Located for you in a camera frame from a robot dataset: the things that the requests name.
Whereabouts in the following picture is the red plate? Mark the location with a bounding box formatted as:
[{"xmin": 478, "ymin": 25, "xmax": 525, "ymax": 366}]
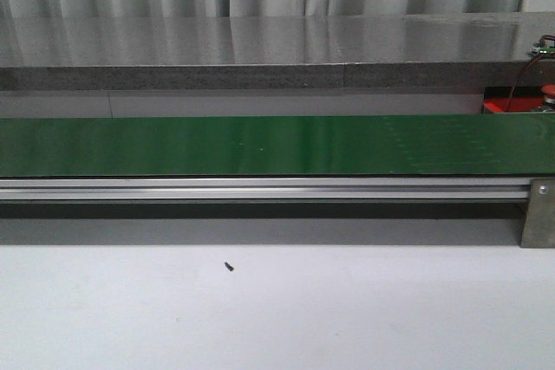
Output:
[{"xmin": 482, "ymin": 87, "xmax": 544, "ymax": 114}]

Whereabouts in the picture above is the green conveyor belt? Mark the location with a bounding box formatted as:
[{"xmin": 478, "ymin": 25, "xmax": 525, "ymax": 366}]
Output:
[{"xmin": 1, "ymin": 114, "xmax": 554, "ymax": 178}]

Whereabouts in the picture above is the red mushroom push button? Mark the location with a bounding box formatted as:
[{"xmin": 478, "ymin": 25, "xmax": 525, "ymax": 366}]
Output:
[{"xmin": 537, "ymin": 84, "xmax": 555, "ymax": 113}]

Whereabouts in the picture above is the small green circuit board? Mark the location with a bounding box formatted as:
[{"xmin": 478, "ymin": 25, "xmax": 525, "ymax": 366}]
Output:
[{"xmin": 528, "ymin": 35, "xmax": 555, "ymax": 58}]

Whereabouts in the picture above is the aluminium conveyor rail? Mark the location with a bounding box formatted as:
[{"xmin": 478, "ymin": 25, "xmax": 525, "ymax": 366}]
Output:
[{"xmin": 1, "ymin": 177, "xmax": 532, "ymax": 201}]

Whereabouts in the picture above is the grey stone shelf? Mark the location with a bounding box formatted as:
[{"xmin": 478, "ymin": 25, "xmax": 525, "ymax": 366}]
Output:
[{"xmin": 1, "ymin": 12, "xmax": 554, "ymax": 91}]

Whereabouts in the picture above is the grey metal bracket plate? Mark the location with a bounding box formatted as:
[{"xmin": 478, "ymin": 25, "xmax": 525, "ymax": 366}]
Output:
[{"xmin": 520, "ymin": 179, "xmax": 555, "ymax": 249}]

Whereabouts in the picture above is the red black wire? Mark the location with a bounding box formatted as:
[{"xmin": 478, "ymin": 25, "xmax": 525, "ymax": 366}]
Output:
[{"xmin": 504, "ymin": 34, "xmax": 555, "ymax": 114}]

